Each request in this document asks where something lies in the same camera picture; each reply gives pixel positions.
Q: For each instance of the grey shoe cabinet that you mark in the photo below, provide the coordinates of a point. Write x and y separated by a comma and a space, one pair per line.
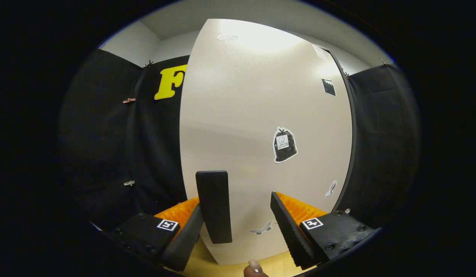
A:
354, 146

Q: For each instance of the beige shoe cabinet door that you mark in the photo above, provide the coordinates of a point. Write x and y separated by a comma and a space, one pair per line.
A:
241, 115

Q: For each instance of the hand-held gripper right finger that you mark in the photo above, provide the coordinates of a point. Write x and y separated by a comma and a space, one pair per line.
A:
291, 234

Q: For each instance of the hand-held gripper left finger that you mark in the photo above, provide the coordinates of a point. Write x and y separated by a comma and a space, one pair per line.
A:
184, 242

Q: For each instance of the white clothes peg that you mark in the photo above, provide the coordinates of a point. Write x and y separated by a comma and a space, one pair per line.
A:
129, 183

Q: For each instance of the black backdrop cloth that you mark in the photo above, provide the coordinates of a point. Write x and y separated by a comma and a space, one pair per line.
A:
107, 154

